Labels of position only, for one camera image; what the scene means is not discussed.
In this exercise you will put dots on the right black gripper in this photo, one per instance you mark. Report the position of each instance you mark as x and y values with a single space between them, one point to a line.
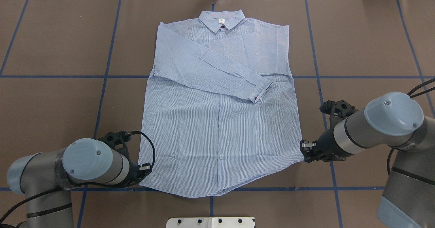
325 145

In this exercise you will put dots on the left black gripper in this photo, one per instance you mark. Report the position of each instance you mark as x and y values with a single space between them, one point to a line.
134 172

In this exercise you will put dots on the light blue striped shirt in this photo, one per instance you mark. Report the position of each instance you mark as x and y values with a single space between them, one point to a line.
220 104

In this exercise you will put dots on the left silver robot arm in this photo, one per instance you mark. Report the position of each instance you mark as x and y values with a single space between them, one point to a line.
47 179

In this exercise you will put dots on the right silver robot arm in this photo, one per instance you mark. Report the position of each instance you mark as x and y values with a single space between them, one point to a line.
397 121

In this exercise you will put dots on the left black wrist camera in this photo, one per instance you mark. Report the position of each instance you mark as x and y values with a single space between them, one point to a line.
117 141

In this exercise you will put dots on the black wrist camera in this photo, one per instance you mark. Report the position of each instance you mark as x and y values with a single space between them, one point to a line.
337 110
117 141

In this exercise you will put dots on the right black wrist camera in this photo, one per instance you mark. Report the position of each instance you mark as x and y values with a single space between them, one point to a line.
337 110

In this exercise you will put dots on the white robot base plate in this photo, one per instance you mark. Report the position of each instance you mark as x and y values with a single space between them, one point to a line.
211 222

